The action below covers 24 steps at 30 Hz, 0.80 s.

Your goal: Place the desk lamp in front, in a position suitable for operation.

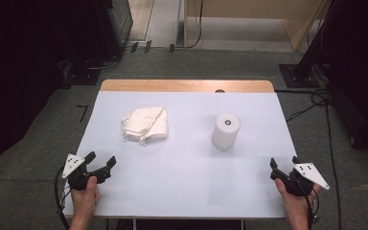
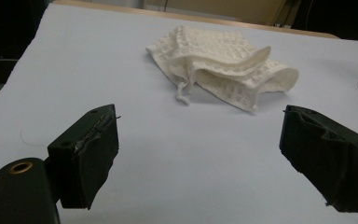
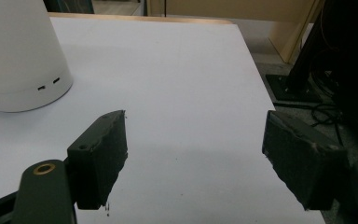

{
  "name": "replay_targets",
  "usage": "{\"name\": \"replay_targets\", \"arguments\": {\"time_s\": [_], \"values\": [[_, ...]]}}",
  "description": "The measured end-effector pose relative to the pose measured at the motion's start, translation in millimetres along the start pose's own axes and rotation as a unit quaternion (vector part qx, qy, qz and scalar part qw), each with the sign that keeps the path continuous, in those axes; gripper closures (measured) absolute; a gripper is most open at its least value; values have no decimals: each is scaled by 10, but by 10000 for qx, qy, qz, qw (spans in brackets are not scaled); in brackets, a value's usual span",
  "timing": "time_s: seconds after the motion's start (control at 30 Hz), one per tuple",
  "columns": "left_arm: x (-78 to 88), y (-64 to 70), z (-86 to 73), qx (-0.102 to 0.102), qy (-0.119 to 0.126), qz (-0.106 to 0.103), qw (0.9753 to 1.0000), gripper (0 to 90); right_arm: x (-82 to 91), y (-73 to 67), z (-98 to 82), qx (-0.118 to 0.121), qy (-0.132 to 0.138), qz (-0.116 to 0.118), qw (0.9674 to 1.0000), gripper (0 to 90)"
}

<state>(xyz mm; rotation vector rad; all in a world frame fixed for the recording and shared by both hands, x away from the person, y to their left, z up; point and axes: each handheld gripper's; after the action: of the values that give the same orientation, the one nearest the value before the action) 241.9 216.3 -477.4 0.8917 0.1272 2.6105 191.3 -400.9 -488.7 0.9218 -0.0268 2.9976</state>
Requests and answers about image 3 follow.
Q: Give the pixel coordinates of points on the beige wooden panel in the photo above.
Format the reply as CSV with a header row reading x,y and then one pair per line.
x,y
217,9

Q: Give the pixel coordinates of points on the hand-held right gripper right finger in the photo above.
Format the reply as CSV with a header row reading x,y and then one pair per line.
x,y
304,161

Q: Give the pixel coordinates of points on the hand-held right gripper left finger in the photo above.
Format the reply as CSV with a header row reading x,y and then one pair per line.
x,y
99,161

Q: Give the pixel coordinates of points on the black metal stand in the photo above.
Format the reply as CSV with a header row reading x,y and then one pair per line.
x,y
304,62

